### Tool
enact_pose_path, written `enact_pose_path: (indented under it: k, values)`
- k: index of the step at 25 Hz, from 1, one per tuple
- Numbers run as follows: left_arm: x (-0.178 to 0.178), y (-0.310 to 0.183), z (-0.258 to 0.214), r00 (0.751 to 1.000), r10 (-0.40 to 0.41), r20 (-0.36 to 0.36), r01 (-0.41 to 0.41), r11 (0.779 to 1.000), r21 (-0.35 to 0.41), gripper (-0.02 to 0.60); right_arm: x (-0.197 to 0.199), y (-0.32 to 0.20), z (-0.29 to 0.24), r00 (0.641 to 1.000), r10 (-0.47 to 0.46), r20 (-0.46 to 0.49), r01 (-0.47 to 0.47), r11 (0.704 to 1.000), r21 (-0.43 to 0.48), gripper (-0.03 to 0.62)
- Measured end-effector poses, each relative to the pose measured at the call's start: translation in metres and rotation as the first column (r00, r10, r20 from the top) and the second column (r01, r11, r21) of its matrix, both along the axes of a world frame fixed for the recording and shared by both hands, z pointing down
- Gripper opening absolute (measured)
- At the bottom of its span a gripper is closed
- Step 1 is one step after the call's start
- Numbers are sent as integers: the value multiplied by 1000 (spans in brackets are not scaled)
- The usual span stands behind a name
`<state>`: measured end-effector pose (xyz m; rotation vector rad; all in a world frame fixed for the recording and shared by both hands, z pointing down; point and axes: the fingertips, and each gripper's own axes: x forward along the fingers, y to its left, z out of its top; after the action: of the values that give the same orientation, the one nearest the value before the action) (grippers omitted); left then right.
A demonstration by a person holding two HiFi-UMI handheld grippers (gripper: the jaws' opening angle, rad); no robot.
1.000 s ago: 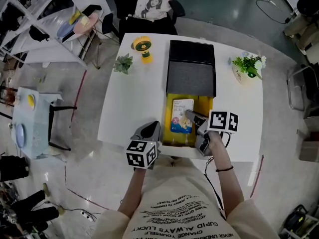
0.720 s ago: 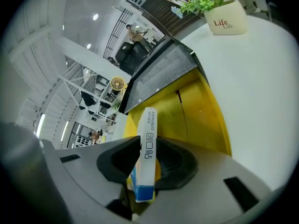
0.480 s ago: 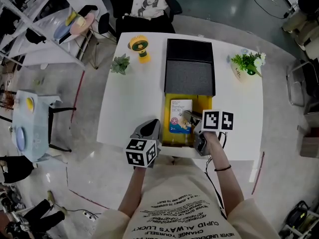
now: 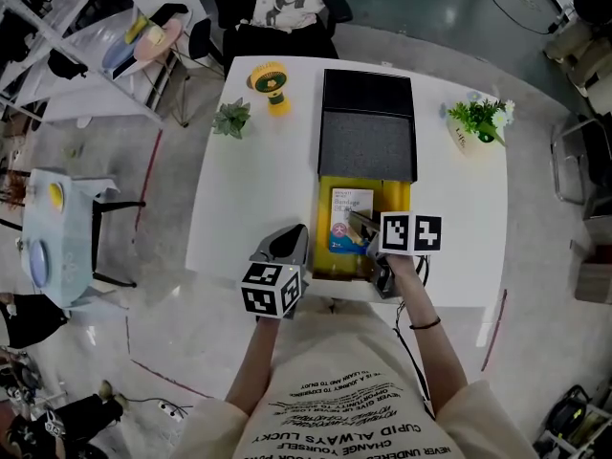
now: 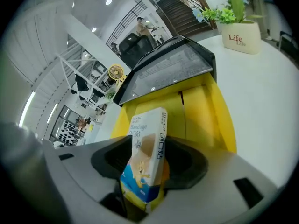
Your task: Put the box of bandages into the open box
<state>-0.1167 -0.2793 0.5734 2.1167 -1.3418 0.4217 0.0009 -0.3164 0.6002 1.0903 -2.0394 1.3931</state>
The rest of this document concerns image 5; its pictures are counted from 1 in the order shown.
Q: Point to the yellow box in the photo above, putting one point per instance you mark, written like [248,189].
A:
[201,111]

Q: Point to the yellow desk fan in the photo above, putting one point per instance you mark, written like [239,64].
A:
[115,72]

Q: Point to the round ceiling light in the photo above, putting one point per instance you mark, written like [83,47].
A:
[94,29]
[108,1]

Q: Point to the white and blue bandage box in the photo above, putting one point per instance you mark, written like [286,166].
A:
[146,148]

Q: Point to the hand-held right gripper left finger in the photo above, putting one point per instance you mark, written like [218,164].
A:
[77,169]

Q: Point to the white metal rack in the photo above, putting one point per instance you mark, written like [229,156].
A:
[70,65]

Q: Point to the long tube light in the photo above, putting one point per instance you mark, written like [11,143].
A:
[52,113]
[26,107]

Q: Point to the dark wooden staircase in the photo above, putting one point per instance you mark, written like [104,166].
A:
[182,14]

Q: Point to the white pot with green plant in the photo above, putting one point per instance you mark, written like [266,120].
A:
[241,37]

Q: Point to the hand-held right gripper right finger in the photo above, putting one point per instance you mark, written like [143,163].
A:
[210,185]

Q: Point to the black metal frame chair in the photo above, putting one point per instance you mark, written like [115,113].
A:
[287,42]

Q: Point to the black office chair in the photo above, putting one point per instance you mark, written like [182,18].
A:
[133,49]

